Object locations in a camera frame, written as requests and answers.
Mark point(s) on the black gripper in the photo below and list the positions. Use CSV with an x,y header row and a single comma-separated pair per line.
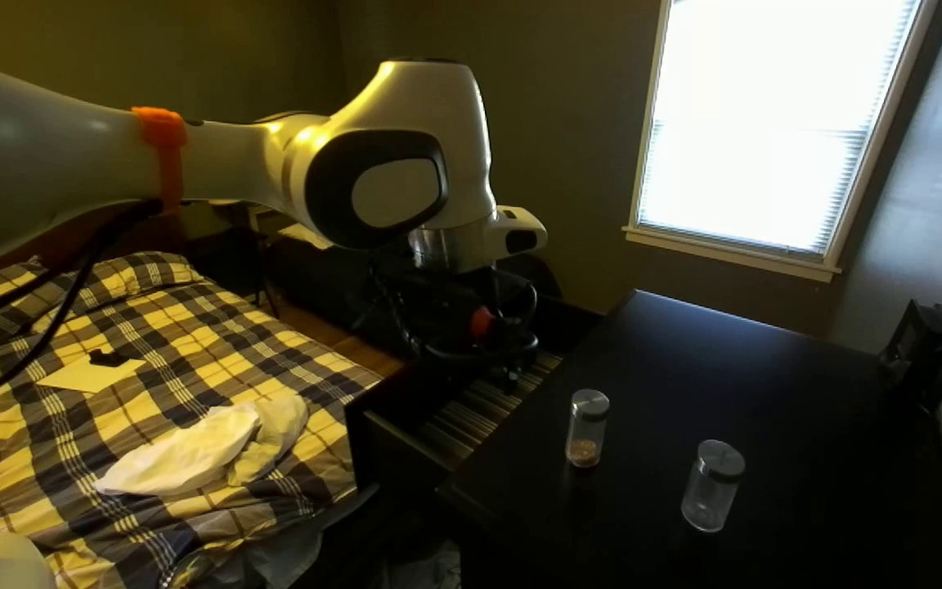
x,y
477,318

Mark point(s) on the small clear spice bottle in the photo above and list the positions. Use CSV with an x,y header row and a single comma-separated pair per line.
x,y
585,425

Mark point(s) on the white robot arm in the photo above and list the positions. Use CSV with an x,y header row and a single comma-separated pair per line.
x,y
404,163

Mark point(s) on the books in drawer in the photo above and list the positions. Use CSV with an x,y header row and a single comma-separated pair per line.
x,y
475,413

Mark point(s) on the open dresser drawer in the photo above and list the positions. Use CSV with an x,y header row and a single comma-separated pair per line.
x,y
417,425

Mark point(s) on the black wooden dresser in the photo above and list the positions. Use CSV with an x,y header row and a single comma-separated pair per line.
x,y
842,483

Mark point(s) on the white crumpled cloth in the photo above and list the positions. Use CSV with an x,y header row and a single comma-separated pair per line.
x,y
231,443

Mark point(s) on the clear glass jar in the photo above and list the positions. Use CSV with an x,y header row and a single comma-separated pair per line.
x,y
710,484

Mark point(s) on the bright window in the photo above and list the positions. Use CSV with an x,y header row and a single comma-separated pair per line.
x,y
762,124

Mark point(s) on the small black object on bed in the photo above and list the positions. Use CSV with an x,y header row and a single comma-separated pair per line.
x,y
109,358

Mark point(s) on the white paper sheet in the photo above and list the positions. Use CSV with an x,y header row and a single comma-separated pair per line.
x,y
88,376

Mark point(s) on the yellow plaid bed blanket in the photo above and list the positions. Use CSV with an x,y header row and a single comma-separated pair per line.
x,y
198,347

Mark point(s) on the black box on dresser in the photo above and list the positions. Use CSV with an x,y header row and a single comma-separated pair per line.
x,y
912,358

